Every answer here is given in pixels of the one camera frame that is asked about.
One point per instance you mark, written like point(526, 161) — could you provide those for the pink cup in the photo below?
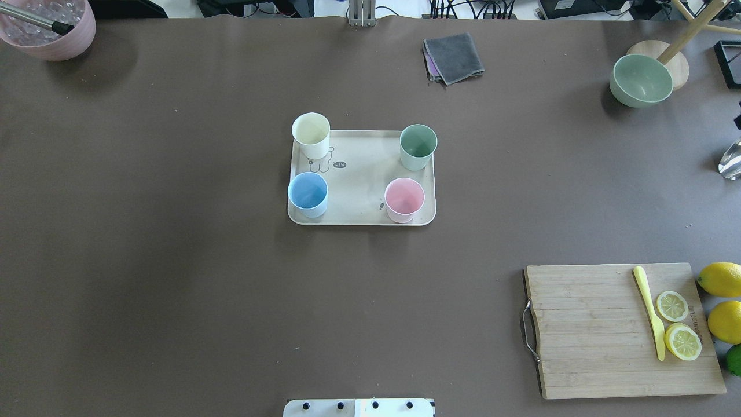
point(404, 197)

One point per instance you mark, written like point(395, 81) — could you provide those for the blue cup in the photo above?
point(308, 194)

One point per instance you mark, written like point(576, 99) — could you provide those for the green cup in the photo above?
point(417, 145)

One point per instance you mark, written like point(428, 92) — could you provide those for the cream cup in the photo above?
point(312, 132)

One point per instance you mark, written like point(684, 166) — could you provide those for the cream rabbit tray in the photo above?
point(357, 169)

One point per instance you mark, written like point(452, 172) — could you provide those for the purple cloth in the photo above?
point(433, 73)

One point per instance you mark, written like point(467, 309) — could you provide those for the grey folded cloth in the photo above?
point(455, 57)

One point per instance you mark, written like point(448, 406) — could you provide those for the wooden cutting board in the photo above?
point(593, 339)

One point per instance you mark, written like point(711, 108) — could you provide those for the green bowl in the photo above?
point(639, 81)

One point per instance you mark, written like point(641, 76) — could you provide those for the yellow plastic knife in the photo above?
point(657, 326)

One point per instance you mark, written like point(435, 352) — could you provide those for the lemon slice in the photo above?
point(683, 342)
point(672, 306)

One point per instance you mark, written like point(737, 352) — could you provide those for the whole yellow lemon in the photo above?
point(720, 279)
point(724, 322)

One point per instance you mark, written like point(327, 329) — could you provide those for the pink bowl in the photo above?
point(50, 30)

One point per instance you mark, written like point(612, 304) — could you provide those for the wooden cup stand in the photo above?
point(670, 55)

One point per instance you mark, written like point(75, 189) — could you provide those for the green lime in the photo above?
point(733, 360)

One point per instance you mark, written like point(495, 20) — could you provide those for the aluminium frame post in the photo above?
point(362, 13)

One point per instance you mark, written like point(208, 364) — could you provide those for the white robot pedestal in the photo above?
point(361, 407)

